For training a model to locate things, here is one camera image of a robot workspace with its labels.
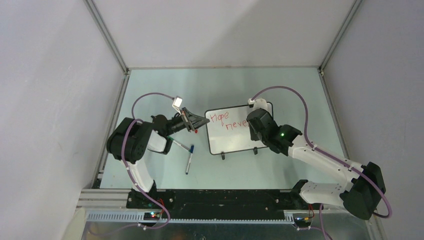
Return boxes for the aluminium frame rail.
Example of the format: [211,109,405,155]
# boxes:
[84,0,130,189]
[317,0,364,157]

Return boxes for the grey cable duct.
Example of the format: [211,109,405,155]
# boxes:
[86,210,295,225]

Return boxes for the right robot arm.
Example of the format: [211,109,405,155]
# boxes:
[246,108,386,220]

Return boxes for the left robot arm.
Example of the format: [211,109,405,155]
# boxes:
[106,107,210,208]

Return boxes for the right aluminium frame rail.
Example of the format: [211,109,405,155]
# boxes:
[317,0,364,157]

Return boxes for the green whiteboard marker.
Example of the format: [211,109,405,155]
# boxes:
[167,136,191,152]

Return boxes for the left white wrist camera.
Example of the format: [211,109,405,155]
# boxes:
[172,96,183,114]

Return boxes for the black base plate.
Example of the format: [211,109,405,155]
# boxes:
[126,189,320,220]

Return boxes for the white whiteboard black frame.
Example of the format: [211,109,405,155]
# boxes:
[204,104,266,160]

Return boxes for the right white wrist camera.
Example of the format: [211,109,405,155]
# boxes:
[247,98,270,112]

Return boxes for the left aluminium frame rail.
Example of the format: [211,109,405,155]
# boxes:
[84,0,130,189]

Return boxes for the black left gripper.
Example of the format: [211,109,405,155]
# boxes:
[164,107,210,137]

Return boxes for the blue whiteboard marker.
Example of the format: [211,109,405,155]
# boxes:
[185,144,195,175]

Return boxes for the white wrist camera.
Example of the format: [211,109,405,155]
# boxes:
[247,98,270,112]
[172,96,183,114]

